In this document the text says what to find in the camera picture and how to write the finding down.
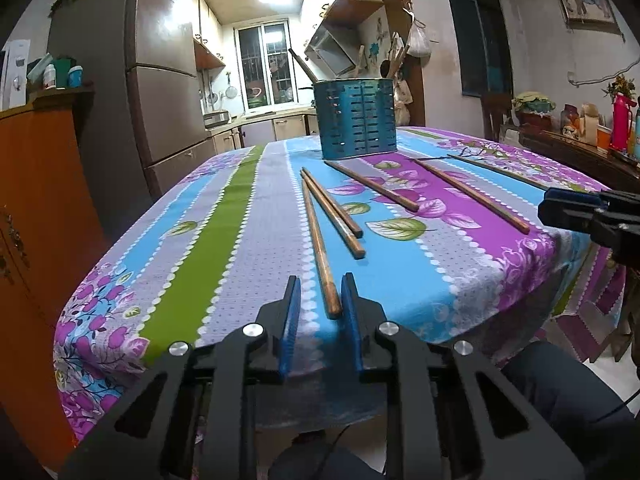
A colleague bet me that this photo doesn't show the yellow flower sprig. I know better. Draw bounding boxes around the yellow flower sprig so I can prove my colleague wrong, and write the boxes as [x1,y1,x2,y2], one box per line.
[602,74,636,103]

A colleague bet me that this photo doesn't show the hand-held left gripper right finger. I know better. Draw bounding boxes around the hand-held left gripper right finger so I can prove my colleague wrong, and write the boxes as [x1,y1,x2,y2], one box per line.
[341,272,586,480]

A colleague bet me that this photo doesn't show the black thin cable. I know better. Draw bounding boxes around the black thin cable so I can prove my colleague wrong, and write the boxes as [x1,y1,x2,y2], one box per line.
[307,422,351,480]
[595,395,640,423]

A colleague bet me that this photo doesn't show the orange wooden cabinet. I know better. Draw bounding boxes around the orange wooden cabinet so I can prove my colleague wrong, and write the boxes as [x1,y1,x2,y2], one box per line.
[0,87,113,471]

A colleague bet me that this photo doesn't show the steel range hood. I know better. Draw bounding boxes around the steel range hood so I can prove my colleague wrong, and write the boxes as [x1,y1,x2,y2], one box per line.
[304,25,361,77]

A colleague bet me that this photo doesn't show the group of wooden chopsticks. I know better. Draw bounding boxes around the group of wooden chopsticks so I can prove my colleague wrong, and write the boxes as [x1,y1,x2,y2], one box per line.
[288,45,551,261]

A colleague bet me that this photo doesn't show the potted artificial flowers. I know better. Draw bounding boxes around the potted artificial flowers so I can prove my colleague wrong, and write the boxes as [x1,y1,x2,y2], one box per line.
[512,91,557,128]

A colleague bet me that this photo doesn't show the light cardboard box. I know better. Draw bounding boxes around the light cardboard box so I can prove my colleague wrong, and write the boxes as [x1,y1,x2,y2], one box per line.
[27,52,53,86]

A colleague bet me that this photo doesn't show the cream kitchen base cabinets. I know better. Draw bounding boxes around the cream kitchen base cabinets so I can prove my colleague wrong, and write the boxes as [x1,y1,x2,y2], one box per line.
[205,110,321,153]

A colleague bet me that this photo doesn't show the hanging beige mesh bag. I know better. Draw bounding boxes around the hanging beige mesh bag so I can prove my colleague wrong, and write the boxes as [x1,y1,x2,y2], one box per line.
[394,77,413,117]

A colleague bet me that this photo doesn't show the brown wooden chopstick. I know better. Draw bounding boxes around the brown wooden chopstick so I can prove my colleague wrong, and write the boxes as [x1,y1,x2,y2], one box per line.
[301,178,343,318]

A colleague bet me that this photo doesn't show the blue perforated utensil holder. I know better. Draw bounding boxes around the blue perforated utensil holder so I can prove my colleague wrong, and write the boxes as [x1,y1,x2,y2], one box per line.
[312,77,398,161]

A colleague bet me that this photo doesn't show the dark wooden sideboard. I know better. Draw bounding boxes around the dark wooden sideboard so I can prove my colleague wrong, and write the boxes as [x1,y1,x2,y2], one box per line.
[500,125,640,193]

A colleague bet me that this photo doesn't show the red thermos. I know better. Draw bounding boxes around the red thermos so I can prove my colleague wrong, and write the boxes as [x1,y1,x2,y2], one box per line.
[612,92,638,153]

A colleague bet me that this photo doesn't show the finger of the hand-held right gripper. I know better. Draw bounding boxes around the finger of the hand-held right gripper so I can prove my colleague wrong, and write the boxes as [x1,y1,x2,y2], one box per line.
[544,186,608,211]
[537,202,606,233]

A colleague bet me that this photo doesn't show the person's right leg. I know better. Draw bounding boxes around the person's right leg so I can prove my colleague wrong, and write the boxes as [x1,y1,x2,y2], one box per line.
[500,341,640,480]

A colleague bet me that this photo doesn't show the bronze refrigerator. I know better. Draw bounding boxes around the bronze refrigerator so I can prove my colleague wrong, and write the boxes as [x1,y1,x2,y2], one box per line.
[47,0,217,231]

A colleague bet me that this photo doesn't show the hanging white cloth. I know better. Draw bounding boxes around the hanging white cloth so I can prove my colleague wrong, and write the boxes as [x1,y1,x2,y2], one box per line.
[390,32,408,81]

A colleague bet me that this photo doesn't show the white wall cable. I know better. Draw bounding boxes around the white wall cable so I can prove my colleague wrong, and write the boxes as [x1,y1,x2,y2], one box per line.
[570,55,640,86]

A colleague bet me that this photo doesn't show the person's left leg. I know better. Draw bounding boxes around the person's left leg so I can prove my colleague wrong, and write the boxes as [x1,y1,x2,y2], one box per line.
[267,430,388,480]

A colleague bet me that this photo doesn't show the person's leg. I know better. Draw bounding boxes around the person's leg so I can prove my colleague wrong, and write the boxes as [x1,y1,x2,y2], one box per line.
[267,430,388,480]
[500,341,640,480]

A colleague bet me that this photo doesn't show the green container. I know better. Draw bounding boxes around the green container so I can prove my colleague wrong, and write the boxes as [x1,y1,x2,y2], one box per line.
[52,57,76,90]

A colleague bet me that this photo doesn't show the floral striped tablecloth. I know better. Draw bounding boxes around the floral striped tablecloth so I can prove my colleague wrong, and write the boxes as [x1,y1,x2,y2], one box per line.
[52,127,628,446]

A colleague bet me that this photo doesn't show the white plastic bag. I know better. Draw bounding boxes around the white plastic bag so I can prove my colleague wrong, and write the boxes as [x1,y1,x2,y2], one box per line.
[406,12,432,58]

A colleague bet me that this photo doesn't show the framed elephant picture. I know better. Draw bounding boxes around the framed elephant picture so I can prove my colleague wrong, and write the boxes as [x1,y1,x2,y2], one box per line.
[550,0,626,36]

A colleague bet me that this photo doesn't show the white microwave oven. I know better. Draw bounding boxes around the white microwave oven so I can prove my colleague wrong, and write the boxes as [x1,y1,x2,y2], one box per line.
[0,39,32,110]

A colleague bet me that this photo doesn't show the barred kitchen window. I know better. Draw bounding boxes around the barred kitchen window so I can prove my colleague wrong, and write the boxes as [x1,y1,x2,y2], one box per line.
[234,20,292,113]

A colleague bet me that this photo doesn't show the dark room window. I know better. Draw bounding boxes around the dark room window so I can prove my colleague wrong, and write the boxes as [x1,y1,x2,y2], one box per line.
[440,0,516,98]

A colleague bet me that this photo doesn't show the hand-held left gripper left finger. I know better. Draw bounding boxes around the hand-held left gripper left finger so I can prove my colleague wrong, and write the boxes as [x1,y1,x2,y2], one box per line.
[60,275,302,480]

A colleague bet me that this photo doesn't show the flower wall decal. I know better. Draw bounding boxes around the flower wall decal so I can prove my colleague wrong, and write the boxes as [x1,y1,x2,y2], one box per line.
[367,17,391,61]

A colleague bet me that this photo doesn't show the cream wall cabinets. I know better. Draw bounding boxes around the cream wall cabinets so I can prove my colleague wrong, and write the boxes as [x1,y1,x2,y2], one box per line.
[191,0,226,71]

